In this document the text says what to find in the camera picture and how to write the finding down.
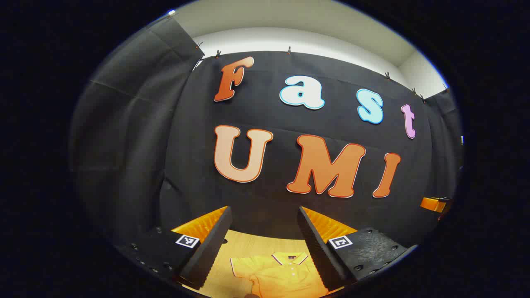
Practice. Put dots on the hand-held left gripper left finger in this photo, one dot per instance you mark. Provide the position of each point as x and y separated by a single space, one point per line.
211 244

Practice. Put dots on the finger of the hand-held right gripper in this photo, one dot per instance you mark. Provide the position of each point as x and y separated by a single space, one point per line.
430 204

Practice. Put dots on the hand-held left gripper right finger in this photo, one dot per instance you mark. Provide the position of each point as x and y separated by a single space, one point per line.
316 244

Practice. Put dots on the orange polo T-shirt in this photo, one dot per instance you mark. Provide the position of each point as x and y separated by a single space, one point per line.
281 277

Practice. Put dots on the black backdrop cloth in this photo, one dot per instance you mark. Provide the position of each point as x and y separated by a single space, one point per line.
186 145

